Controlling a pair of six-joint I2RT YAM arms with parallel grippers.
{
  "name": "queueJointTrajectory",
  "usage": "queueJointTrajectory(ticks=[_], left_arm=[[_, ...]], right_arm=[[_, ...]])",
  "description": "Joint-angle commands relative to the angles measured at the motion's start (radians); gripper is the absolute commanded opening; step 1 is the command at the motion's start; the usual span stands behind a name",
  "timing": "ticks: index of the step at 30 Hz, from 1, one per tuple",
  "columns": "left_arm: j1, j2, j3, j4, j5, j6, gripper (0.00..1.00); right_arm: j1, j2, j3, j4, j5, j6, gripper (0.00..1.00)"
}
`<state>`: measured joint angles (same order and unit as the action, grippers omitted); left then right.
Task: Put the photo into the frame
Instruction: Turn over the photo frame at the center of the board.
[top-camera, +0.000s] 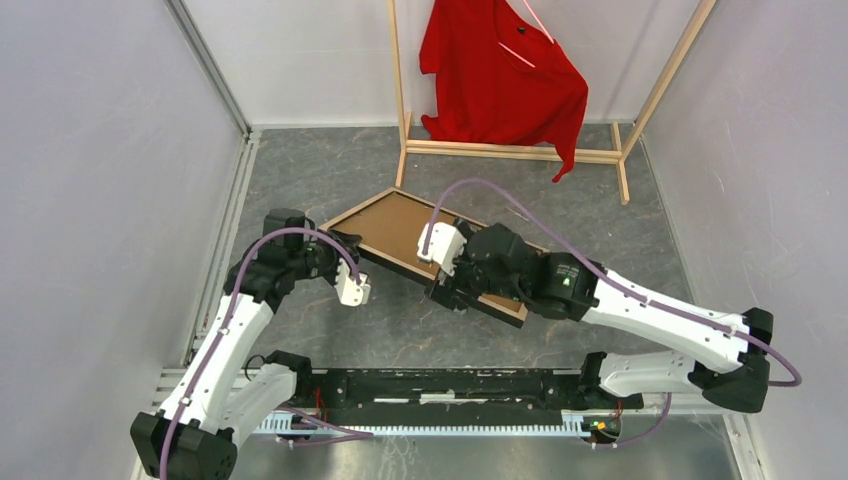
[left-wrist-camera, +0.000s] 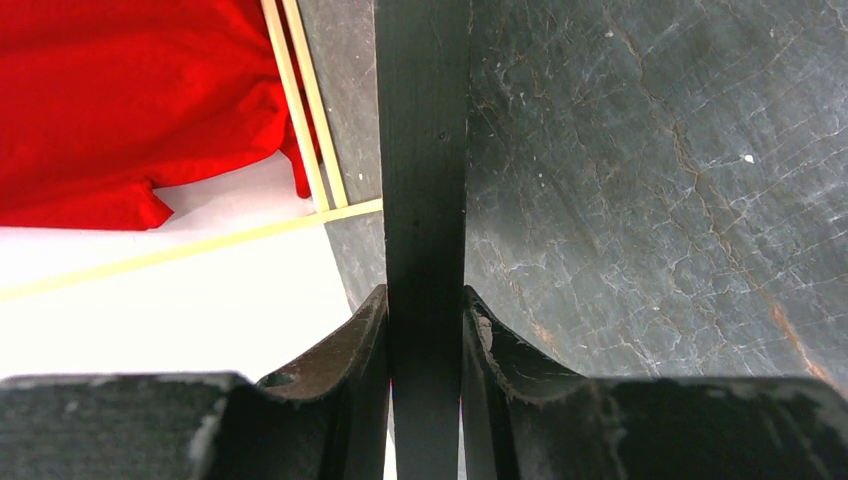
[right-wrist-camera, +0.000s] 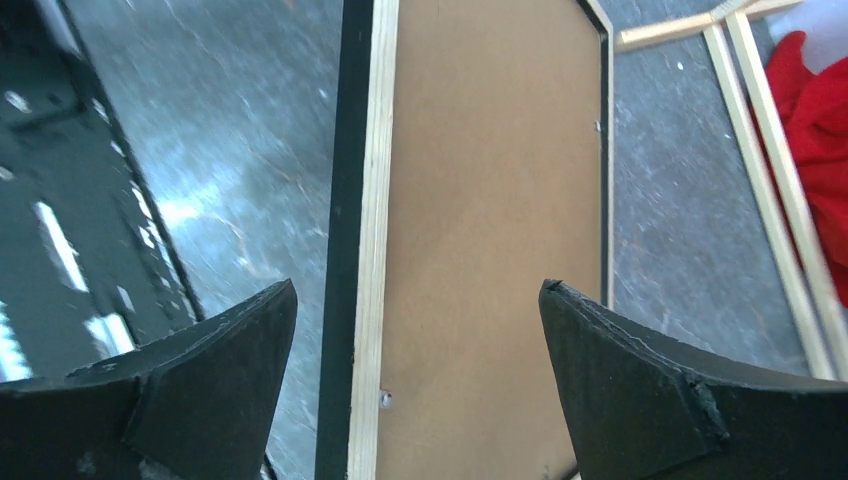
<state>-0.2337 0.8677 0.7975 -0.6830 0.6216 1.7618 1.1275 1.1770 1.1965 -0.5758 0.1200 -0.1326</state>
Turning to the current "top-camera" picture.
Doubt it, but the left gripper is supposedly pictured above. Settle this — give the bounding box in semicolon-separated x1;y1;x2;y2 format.
288;229;361;286

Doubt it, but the wooden picture frame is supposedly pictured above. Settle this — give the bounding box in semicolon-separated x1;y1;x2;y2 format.
319;186;551;330

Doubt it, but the brown backing board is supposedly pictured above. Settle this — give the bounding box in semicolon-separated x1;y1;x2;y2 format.
331;192;528;319

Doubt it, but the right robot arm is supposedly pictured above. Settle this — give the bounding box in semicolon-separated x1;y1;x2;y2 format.
417;221;774;413

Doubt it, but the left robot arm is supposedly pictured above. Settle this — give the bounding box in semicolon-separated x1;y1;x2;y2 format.
130;208;370;479

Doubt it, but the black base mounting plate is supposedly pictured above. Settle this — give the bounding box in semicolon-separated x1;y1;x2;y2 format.
286;368;644;427

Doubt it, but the wooden clothes rack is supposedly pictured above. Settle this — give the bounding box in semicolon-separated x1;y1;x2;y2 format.
386;0;718;205

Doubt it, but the red t-shirt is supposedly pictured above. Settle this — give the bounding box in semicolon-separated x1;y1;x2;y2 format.
419;0;589;182

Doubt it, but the pink clothes hanger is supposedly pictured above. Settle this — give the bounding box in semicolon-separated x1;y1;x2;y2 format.
493;1;556;70

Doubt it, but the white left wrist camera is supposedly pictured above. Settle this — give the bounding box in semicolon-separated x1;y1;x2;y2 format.
333;259;371;307

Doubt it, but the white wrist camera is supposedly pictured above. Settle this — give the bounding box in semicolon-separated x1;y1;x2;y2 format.
333;259;371;307
416;222;467;277

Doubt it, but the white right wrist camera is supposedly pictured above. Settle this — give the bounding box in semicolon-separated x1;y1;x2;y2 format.
416;222;467;277

